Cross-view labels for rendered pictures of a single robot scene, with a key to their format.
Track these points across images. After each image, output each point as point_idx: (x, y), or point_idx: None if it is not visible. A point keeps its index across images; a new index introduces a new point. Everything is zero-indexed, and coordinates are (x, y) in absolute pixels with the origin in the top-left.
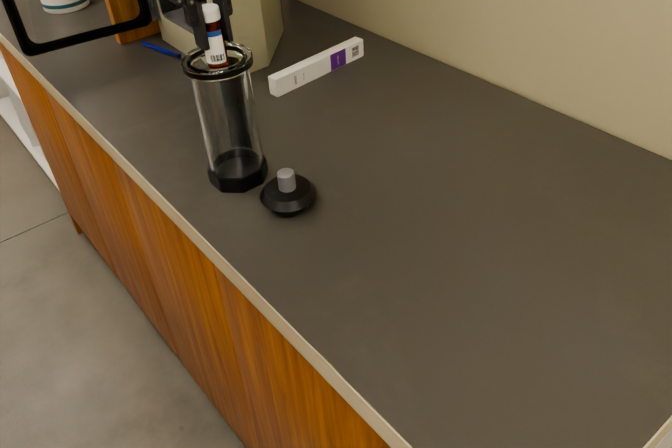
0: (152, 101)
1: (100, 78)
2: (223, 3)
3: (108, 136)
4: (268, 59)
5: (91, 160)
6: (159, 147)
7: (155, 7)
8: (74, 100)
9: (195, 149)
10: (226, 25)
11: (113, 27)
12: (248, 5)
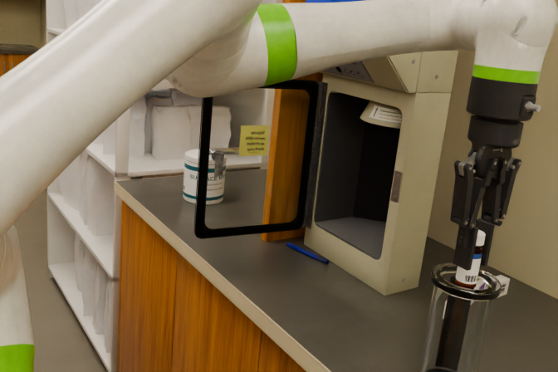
0: (318, 301)
1: (258, 270)
2: (491, 231)
3: (287, 330)
4: (418, 281)
5: (214, 346)
6: (345, 350)
7: (308, 215)
8: (241, 286)
9: (383, 359)
10: (487, 251)
11: (271, 226)
12: (418, 230)
